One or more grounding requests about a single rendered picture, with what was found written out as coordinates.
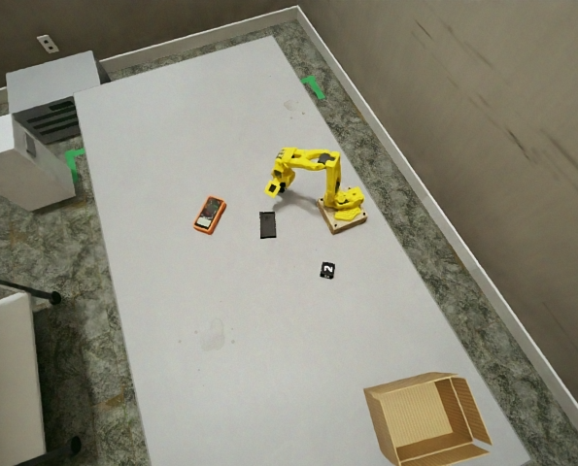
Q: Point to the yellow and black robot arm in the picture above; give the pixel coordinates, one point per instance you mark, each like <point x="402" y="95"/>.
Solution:
<point x="330" y="161"/>

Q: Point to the orange digital multimeter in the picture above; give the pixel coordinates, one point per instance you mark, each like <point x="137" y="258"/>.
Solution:
<point x="209" y="215"/>

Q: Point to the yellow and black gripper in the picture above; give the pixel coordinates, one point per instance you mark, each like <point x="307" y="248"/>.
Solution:
<point x="273" y="186"/>

